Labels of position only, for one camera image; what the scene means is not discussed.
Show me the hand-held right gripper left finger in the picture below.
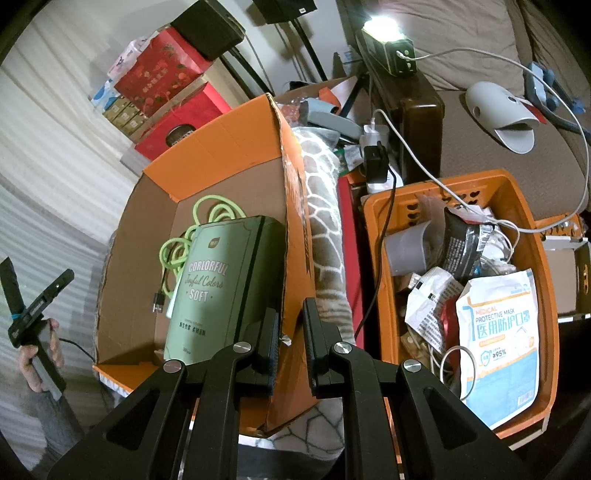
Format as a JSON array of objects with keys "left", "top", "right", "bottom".
[{"left": 46, "top": 309, "right": 282, "bottom": 480}]

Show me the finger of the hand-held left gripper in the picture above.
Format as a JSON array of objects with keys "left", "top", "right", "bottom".
[{"left": 0, "top": 256, "right": 25, "bottom": 324}]

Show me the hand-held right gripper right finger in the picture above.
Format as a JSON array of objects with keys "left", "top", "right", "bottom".
[{"left": 302, "top": 298, "right": 536, "bottom": 480}]

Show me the green tissue pack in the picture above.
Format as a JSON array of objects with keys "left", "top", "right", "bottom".
[{"left": 163, "top": 215, "right": 284, "bottom": 363}]

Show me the orange cardboard box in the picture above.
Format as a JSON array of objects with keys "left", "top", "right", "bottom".
[{"left": 91, "top": 92, "right": 319, "bottom": 432}]

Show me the green charging cable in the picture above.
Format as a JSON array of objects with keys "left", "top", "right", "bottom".
[{"left": 150, "top": 195, "right": 247, "bottom": 315}]

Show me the person's left forearm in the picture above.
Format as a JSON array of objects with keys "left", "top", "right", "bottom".
[{"left": 18, "top": 392, "right": 86, "bottom": 460}]

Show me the person's left hand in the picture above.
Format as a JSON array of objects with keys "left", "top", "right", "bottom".
[{"left": 17, "top": 318, "right": 65, "bottom": 394}]

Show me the red flat box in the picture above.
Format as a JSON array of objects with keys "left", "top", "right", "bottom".
[{"left": 337, "top": 178, "right": 365, "bottom": 352}]

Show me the crumpled white packet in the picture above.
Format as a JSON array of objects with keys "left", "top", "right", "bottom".
[{"left": 405, "top": 267, "right": 465, "bottom": 344}]

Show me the grey plastic cup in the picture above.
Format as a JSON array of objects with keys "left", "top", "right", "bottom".
[{"left": 384, "top": 219, "right": 432, "bottom": 278}]

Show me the white curtain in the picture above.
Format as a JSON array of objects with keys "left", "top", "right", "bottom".
[{"left": 0, "top": 0, "right": 195, "bottom": 324}]

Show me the black foil packet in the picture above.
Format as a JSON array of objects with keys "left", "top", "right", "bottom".
[{"left": 434, "top": 208, "right": 497, "bottom": 282}]

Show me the white blue mask packet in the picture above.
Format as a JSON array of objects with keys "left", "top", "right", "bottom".
[{"left": 455, "top": 270, "right": 541, "bottom": 428}]

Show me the black plug adapter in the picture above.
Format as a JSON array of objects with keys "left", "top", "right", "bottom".
[{"left": 362, "top": 145, "right": 391, "bottom": 183}]

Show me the blue tissue pack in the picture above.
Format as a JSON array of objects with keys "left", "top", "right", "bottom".
[{"left": 90, "top": 78, "right": 121, "bottom": 110}]

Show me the white plug adapter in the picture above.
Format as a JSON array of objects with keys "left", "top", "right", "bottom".
[{"left": 362, "top": 117, "right": 389, "bottom": 148}]

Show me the orange plastic basket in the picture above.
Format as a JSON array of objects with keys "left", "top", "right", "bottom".
[{"left": 360, "top": 170, "right": 560, "bottom": 437}]

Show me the cardboard box of clutter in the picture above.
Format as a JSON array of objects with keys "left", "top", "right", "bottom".
[{"left": 274, "top": 76, "right": 370, "bottom": 139}]

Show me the brown sofa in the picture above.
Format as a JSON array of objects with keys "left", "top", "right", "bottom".
[{"left": 337, "top": 0, "right": 591, "bottom": 222}]

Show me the dark wooden side table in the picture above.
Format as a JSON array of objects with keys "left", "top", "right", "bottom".
[{"left": 369, "top": 69, "right": 446, "bottom": 183}]

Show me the pink white pack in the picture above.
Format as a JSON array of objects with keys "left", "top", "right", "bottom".
[{"left": 107, "top": 34, "right": 160, "bottom": 79}]

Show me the small open cardboard box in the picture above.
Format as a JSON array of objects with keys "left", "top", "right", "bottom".
[{"left": 542, "top": 233, "right": 591, "bottom": 319}]

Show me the red floral gift bag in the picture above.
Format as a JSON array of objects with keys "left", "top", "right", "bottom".
[{"left": 115, "top": 27, "right": 214, "bottom": 118}]

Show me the tan cardboard carton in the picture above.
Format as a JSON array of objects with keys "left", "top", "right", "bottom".
[{"left": 143, "top": 65, "right": 250, "bottom": 132}]

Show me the black speaker stand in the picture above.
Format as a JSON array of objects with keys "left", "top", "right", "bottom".
[
  {"left": 222, "top": 46, "right": 274, "bottom": 97},
  {"left": 274, "top": 18, "right": 328, "bottom": 84}
]

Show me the white slipper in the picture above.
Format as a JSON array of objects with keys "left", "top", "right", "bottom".
[{"left": 464, "top": 80, "right": 539, "bottom": 154}]

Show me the large brown cushion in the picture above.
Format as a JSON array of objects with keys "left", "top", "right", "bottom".
[{"left": 418, "top": 0, "right": 532, "bottom": 90}]

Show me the medium brown cushion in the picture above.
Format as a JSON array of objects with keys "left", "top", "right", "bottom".
[{"left": 517, "top": 0, "right": 591, "bottom": 93}]

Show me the thin black cable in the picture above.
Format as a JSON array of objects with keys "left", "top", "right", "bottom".
[{"left": 58, "top": 338, "right": 98, "bottom": 365}]

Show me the black adapter cable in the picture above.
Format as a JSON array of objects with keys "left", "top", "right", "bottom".
[{"left": 368, "top": 166, "right": 400, "bottom": 361}]

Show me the coiled white cable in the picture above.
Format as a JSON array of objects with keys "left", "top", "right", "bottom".
[{"left": 429, "top": 344, "right": 478, "bottom": 400}]

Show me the short white adapter cable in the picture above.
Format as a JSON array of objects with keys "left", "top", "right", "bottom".
[{"left": 372, "top": 108, "right": 520, "bottom": 234}]

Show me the blue grey plastic frame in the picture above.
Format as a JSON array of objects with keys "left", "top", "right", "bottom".
[{"left": 524, "top": 62, "right": 591, "bottom": 134}]

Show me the long white charging cable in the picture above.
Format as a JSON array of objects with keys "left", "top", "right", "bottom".
[{"left": 397, "top": 51, "right": 591, "bottom": 232}]

